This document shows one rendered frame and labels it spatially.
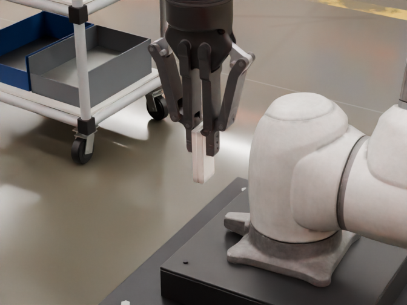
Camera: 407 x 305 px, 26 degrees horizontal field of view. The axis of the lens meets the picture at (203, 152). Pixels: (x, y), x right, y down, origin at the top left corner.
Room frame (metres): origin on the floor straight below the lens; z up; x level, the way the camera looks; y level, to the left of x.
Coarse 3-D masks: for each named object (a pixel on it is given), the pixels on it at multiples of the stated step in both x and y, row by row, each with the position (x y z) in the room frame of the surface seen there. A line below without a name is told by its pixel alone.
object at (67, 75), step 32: (32, 0) 2.19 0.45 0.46; (64, 0) 2.16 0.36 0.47; (96, 0) 2.18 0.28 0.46; (160, 0) 2.42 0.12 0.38; (0, 32) 2.48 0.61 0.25; (32, 32) 2.59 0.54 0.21; (64, 32) 2.60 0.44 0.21; (96, 32) 2.52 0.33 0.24; (160, 32) 2.42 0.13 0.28; (0, 64) 2.34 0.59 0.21; (32, 64) 2.29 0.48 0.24; (64, 64) 2.38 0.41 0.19; (96, 64) 2.38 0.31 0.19; (128, 64) 2.32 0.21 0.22; (0, 96) 2.28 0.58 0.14; (32, 96) 2.25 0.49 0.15; (64, 96) 2.21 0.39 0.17; (96, 96) 2.20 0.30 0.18; (128, 96) 2.27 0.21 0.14; (160, 96) 2.40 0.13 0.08
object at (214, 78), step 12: (204, 48) 0.91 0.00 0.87; (204, 60) 0.91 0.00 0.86; (204, 72) 0.91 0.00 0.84; (216, 72) 0.92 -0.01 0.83; (204, 84) 0.91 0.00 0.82; (216, 84) 0.92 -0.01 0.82; (204, 96) 0.91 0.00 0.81; (216, 96) 0.92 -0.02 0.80; (204, 108) 0.91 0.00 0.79; (216, 108) 0.92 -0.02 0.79; (204, 120) 0.91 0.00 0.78; (204, 132) 0.90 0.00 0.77
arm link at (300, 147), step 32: (288, 96) 1.27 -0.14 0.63; (320, 96) 1.25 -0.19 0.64; (256, 128) 1.24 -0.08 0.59; (288, 128) 1.18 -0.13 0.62; (320, 128) 1.18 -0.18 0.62; (352, 128) 1.23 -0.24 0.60; (256, 160) 1.20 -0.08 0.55; (288, 160) 1.16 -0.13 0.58; (320, 160) 1.15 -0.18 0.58; (256, 192) 1.20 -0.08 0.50; (288, 192) 1.16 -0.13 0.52; (320, 192) 1.13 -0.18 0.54; (256, 224) 1.20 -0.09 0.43; (288, 224) 1.16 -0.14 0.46; (320, 224) 1.14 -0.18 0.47
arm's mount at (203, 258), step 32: (192, 256) 1.21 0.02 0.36; (224, 256) 1.21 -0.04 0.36; (352, 256) 1.20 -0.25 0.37; (384, 256) 1.20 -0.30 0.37; (160, 288) 1.18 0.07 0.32; (192, 288) 1.15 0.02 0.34; (224, 288) 1.12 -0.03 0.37; (256, 288) 1.11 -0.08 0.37; (288, 288) 1.11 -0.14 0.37; (320, 288) 1.11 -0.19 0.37; (352, 288) 1.11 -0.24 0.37; (384, 288) 1.11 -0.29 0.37
